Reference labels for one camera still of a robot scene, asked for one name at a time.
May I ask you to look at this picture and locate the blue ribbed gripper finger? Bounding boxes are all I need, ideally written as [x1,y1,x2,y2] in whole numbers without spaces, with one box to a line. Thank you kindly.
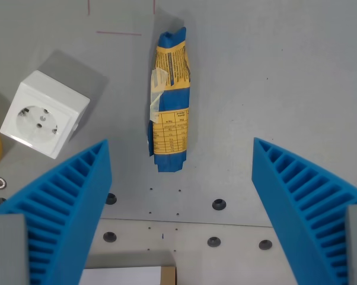
[251,137,357,285]
[0,139,113,285]

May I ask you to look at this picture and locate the blue and yellow snack bag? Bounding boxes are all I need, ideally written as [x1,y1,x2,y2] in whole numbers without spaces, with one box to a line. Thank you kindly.
[146,26,192,173]

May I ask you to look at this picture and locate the white electrical socket box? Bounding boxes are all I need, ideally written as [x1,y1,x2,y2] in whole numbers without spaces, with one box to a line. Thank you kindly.
[0,69,91,160]

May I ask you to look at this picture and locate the white paper sheet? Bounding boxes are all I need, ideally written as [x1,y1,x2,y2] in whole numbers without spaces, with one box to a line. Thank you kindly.
[79,266,162,285]

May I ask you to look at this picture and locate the brown cardboard box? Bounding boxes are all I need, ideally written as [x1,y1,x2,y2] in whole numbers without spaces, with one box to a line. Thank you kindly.
[161,266,177,285]

